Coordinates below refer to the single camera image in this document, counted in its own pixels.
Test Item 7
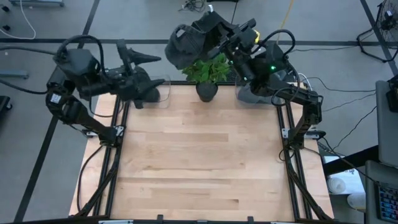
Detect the yellow hanging cable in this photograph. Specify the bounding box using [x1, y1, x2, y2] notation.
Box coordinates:
[275, 0, 295, 43]

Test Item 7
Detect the green leafy potted plant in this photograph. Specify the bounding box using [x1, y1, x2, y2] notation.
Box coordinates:
[182, 52, 233, 85]

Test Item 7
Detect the black diagonal frame brace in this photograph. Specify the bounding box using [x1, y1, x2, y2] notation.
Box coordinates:
[285, 163, 333, 221]
[76, 167, 119, 218]

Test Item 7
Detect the thin black floor cable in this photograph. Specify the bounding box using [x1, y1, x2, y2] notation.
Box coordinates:
[294, 45, 358, 53]

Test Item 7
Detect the thick black looped cable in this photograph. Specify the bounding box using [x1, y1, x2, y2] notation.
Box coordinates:
[229, 0, 239, 26]

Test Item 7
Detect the white paper cup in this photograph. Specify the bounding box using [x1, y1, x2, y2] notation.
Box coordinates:
[326, 176, 348, 195]
[346, 192, 368, 211]

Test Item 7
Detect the black box device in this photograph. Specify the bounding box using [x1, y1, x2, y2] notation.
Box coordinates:
[385, 73, 398, 113]

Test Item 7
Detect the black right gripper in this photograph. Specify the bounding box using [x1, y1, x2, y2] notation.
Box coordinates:
[211, 18, 258, 58]

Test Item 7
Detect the keypad with blue keys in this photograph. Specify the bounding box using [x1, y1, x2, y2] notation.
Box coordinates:
[376, 182, 398, 223]

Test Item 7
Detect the white floor cable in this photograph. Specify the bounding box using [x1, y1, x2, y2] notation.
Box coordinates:
[0, 0, 37, 40]

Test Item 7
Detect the white paper sheet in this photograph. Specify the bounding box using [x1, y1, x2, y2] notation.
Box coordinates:
[323, 155, 368, 195]

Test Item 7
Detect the black desk beam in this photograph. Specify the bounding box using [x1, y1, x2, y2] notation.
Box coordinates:
[322, 144, 381, 175]

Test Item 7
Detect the clear plastic bin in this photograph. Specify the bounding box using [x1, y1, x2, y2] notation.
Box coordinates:
[129, 74, 172, 110]
[234, 72, 284, 110]

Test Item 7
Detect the grey cart base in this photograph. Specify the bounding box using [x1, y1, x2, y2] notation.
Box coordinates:
[8, 0, 65, 7]

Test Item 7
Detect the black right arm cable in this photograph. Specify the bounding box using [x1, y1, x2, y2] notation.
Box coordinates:
[261, 29, 301, 108]

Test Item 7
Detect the tangled black cable bundle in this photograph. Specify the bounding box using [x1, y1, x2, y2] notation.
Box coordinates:
[178, 0, 206, 13]

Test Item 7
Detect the black plant pot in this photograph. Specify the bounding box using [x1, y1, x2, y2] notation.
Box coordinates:
[195, 81, 219, 103]

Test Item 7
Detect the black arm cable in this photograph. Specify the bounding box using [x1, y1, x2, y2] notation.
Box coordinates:
[261, 29, 301, 108]
[0, 34, 108, 96]

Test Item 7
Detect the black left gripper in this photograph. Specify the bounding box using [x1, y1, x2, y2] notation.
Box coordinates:
[105, 39, 165, 110]

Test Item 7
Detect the black frame rail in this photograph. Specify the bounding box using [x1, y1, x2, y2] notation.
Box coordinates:
[282, 105, 313, 218]
[92, 95, 123, 218]
[276, 105, 300, 218]
[106, 99, 131, 218]

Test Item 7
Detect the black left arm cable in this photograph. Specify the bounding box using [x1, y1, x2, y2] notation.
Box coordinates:
[0, 34, 108, 96]

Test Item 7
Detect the black floor object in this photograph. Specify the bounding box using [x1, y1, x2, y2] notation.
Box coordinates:
[0, 95, 13, 111]

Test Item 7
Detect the black floor fan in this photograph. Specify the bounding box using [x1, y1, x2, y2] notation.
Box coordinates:
[356, 0, 398, 63]

